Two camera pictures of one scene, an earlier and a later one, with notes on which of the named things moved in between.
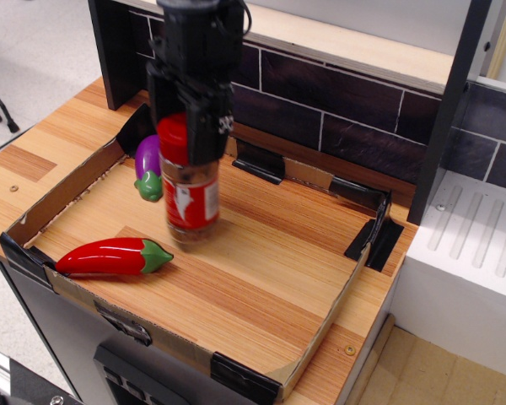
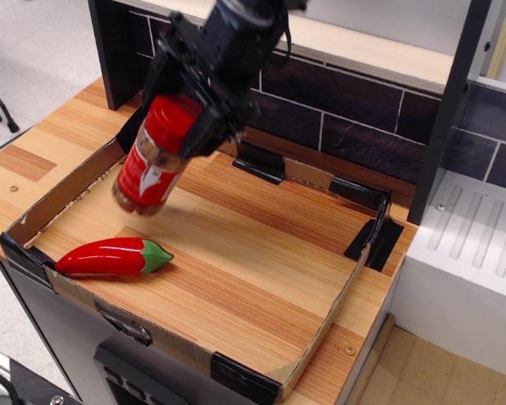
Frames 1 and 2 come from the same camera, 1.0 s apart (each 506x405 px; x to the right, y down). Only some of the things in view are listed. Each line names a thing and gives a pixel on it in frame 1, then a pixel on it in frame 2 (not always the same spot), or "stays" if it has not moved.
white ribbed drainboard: x=460 y=285 stays
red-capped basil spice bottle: x=191 y=192 to x=153 y=162
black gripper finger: x=164 y=96 stays
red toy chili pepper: x=118 y=256 stays
